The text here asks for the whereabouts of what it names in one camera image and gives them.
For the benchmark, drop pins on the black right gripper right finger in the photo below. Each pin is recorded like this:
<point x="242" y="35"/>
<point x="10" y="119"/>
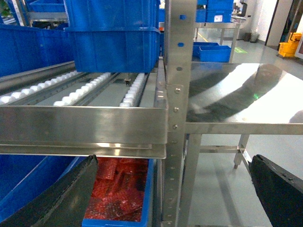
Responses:
<point x="279" y="191"/>

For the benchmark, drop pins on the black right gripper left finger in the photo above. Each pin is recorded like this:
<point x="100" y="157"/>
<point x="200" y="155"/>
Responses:
<point x="63" y="204"/>

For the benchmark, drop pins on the blue target bin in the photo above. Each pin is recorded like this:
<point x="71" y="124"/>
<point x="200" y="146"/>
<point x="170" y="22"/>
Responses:
<point x="24" y="177"/>

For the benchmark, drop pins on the blue bin with red parts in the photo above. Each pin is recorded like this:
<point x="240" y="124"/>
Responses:
<point x="121" y="193"/>

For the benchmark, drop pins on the steel flow rack shelf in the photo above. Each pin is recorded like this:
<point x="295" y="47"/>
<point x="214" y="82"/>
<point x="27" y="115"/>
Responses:
<point x="154" y="132"/>

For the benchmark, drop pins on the blue bin on upper rollers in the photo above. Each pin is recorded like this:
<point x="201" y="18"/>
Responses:
<point x="114" y="35"/>

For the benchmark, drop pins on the stainless steel table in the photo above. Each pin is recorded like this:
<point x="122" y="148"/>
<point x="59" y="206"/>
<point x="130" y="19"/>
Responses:
<point x="235" y="112"/>

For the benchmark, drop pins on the yellow mop bucket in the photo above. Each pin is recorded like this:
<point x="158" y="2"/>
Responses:
<point x="288" y="49"/>

